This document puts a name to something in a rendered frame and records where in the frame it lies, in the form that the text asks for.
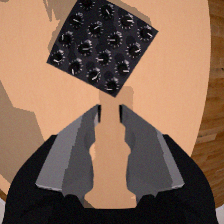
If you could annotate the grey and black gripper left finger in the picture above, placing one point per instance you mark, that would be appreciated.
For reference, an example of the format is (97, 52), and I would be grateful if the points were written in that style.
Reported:
(60, 166)

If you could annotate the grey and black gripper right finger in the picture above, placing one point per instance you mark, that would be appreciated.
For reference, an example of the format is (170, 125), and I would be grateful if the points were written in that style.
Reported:
(157, 165)

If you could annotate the black knob box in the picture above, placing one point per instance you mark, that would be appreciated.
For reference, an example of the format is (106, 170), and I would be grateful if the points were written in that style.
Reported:
(75, 34)

